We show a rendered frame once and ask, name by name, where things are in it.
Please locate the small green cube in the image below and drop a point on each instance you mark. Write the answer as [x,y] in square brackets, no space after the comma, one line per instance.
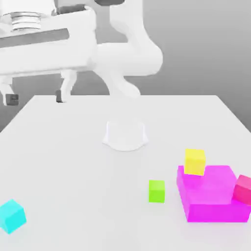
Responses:
[156,191]

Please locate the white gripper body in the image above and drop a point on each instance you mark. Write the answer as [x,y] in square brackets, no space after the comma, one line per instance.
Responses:
[49,53]

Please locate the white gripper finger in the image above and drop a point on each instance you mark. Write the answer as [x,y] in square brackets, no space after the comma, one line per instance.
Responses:
[67,84]
[7,86]

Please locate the small red cube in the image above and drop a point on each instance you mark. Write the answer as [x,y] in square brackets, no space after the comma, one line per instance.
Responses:
[242,190]

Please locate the large magenta box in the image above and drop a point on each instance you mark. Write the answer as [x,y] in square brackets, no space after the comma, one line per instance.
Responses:
[211,196]

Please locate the small yellow cube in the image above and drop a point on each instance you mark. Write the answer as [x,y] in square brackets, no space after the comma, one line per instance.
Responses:
[194,161]

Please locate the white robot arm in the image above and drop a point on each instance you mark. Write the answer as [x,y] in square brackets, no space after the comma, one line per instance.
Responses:
[135,58]

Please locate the small cyan cube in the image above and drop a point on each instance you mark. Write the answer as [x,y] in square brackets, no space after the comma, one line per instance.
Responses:
[12,216]

